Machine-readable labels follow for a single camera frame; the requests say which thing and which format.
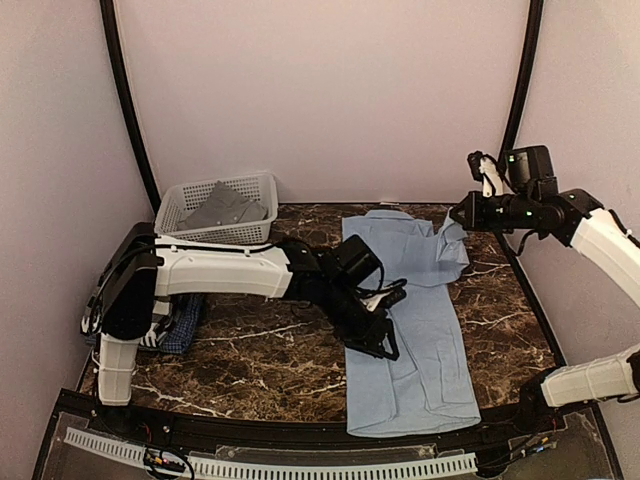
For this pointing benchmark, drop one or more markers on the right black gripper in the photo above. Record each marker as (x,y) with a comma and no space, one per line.
(474,220)

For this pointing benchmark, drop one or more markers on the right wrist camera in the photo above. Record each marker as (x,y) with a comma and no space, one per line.
(484,169)

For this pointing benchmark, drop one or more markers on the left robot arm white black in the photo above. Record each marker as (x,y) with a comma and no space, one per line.
(148,269)

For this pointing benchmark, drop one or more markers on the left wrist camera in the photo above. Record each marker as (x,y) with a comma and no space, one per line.
(385,297)

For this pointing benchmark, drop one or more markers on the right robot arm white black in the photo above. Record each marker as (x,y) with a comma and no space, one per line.
(520,192)

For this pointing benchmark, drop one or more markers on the blue checked folded shirt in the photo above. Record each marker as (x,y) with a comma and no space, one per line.
(187,311)

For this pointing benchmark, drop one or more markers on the black white plaid folded shirt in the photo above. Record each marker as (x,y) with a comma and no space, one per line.
(161,323)

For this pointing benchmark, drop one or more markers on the grey shirt in basket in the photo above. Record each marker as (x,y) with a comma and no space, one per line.
(224,206)

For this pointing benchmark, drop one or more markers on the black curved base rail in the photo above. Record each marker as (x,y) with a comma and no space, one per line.
(196,432)

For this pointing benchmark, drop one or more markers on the white plastic mesh basket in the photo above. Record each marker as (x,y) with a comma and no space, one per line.
(181,200)

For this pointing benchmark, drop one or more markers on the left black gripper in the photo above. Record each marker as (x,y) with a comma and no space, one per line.
(369,338)

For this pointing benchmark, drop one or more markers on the black frame post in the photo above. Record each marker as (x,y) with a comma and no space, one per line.
(129,114)
(524,75)

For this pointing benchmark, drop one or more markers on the light blue long sleeve shirt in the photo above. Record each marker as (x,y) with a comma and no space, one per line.
(428,389)

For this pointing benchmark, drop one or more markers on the right black frame post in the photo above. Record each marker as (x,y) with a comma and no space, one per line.
(524,75)

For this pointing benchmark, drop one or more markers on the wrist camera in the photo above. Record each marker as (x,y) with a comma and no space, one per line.
(484,169)
(385,297)

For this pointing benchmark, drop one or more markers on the left black frame post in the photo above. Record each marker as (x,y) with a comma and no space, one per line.
(129,114)

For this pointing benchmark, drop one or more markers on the white slotted cable duct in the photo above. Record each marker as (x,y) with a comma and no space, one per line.
(201,467)

